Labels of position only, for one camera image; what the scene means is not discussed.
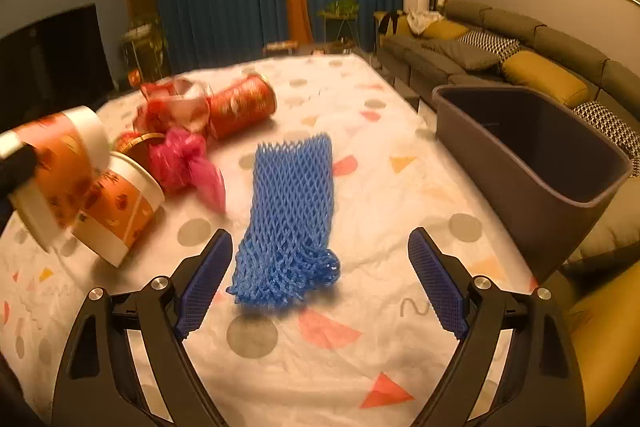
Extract red white plastic bag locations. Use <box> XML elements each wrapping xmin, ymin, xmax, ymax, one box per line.
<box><xmin>132</xmin><ymin>78</ymin><xmax>212</xmax><ymax>140</ymax></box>

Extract blue foam net sleeve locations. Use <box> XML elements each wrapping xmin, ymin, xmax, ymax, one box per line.
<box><xmin>226</xmin><ymin>133</ymin><xmax>342</xmax><ymax>308</ymax></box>

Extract large yellow cushion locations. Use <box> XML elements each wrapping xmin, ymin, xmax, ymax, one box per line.
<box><xmin>501</xmin><ymin>51</ymin><xmax>591</xmax><ymax>108</ymax></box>

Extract black television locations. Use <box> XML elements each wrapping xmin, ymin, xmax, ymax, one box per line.
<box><xmin>0</xmin><ymin>4</ymin><xmax>116</xmax><ymax>128</ymax></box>

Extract red paper canister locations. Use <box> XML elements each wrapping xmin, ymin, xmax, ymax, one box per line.
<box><xmin>206</xmin><ymin>73</ymin><xmax>278</xmax><ymax>141</ymax></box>

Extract grey sectional sofa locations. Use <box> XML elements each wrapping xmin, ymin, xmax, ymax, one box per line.
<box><xmin>375</xmin><ymin>0</ymin><xmax>640</xmax><ymax>427</ymax></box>

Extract grey cushion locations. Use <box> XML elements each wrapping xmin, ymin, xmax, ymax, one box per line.
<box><xmin>435</xmin><ymin>39</ymin><xmax>501</xmax><ymax>72</ymax></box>

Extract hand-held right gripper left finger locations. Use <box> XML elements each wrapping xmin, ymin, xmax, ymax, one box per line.
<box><xmin>51</xmin><ymin>228</ymin><xmax>234</xmax><ymax>427</ymax></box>

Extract dark grey plastic bin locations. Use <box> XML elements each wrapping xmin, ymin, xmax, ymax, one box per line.
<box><xmin>431</xmin><ymin>84</ymin><xmax>633</xmax><ymax>283</ymax></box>

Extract red gold round tin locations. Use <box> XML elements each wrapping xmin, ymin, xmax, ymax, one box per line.
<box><xmin>112</xmin><ymin>132</ymin><xmax>166</xmax><ymax>168</ymax></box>

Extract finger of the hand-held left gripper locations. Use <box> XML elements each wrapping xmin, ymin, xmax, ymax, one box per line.
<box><xmin>0</xmin><ymin>147</ymin><xmax>37</xmax><ymax>204</ymax></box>

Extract houndstooth cushion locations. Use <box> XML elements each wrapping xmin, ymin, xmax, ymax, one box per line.
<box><xmin>572</xmin><ymin>101</ymin><xmax>640</xmax><ymax>178</ymax></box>

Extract black white zigzag cushion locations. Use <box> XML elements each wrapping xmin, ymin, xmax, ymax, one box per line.
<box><xmin>457</xmin><ymin>29</ymin><xmax>521</xmax><ymax>60</ymax></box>

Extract patterned white tablecloth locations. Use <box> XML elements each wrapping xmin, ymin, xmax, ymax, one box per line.
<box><xmin>0</xmin><ymin>54</ymin><xmax>538</xmax><ymax>427</ymax></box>

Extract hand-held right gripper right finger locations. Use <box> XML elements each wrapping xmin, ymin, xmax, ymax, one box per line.
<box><xmin>407</xmin><ymin>227</ymin><xmax>587</xmax><ymax>427</ymax></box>

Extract yellow seat cushion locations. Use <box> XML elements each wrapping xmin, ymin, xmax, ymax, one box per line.
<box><xmin>570</xmin><ymin>267</ymin><xmax>640</xmax><ymax>425</ymax></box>

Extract orange white paper cup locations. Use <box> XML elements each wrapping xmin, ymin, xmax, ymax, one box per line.
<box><xmin>71</xmin><ymin>152</ymin><xmax>166</xmax><ymax>269</ymax></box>
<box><xmin>0</xmin><ymin>106</ymin><xmax>111</xmax><ymax>253</ymax></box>

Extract small stool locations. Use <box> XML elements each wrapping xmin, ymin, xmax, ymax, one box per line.
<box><xmin>262</xmin><ymin>41</ymin><xmax>301</xmax><ymax>58</ymax></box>

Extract pink plastic bag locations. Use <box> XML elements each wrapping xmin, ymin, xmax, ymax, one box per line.
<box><xmin>149</xmin><ymin>128</ymin><xmax>227</xmax><ymax>214</ymax></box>

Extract small yellow cushion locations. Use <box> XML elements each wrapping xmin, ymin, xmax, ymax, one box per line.
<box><xmin>422</xmin><ymin>19</ymin><xmax>471</xmax><ymax>40</ymax></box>

